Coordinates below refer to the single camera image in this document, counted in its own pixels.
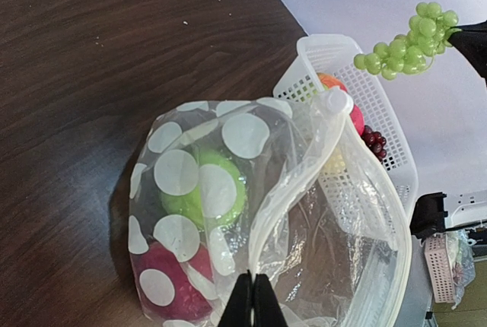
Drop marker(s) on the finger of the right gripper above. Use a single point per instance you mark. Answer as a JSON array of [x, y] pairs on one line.
[[471, 40]]

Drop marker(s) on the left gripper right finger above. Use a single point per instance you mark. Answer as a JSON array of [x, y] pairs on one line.
[[267, 312]]

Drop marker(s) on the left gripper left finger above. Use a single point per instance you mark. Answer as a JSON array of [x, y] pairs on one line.
[[237, 312]]

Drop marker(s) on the green fake grapes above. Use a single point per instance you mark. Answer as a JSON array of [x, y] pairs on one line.
[[414, 52]]

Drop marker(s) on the green fake apple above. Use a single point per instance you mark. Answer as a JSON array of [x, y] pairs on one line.
[[205, 186]]

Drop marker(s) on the clear zip top bag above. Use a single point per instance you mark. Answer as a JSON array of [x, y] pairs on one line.
[[336, 249]]

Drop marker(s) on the purple fake grapes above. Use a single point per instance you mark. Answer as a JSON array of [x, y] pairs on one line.
[[375, 142]]

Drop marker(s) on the red fake apple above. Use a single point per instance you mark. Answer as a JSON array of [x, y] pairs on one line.
[[329, 82]]

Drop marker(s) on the pink fake peach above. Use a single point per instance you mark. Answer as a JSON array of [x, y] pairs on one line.
[[357, 119]]

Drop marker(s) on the yellow fake lemon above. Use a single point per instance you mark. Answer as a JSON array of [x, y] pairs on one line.
[[335, 165]]

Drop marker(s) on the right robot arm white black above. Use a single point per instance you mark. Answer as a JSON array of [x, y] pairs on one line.
[[430, 216]]

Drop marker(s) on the white perforated plastic basket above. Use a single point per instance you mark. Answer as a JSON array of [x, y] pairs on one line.
[[333, 55]]

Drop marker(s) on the pink background basket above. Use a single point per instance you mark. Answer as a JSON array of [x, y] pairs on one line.
[[439, 268]]

